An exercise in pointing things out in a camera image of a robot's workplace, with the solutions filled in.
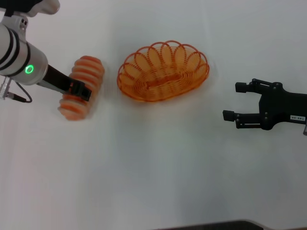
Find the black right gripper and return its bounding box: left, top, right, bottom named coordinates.
left=223, top=78, right=307, bottom=131

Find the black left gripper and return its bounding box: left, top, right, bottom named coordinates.
left=37, top=64, right=93, bottom=102

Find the orange striped bread loaf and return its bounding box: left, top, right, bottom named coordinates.
left=58, top=55, right=106, bottom=121

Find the orange woven plastic basket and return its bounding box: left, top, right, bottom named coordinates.
left=117, top=40, right=210, bottom=103

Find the metal socket on left arm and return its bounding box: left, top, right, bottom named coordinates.
left=0, top=76, right=13, bottom=99

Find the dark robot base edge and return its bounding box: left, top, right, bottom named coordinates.
left=153, top=218, right=267, bottom=230

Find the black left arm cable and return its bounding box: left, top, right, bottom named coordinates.
left=6, top=81, right=33, bottom=104

